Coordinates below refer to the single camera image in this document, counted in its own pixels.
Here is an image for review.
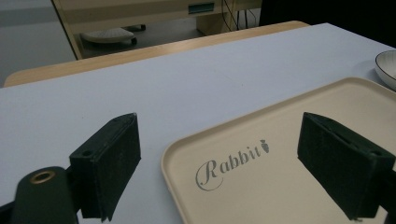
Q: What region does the beige plastic tray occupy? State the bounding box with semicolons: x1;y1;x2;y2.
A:
161;77;396;224

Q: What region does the white bowl with dark rim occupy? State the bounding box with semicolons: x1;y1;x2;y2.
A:
374;49;396;92

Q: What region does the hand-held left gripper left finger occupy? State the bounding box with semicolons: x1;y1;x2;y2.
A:
68;112;142;222

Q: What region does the beige desk with drawer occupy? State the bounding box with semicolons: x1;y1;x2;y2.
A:
50;0;263;61

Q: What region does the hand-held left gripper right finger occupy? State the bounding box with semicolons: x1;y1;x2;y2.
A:
296;111;396;221

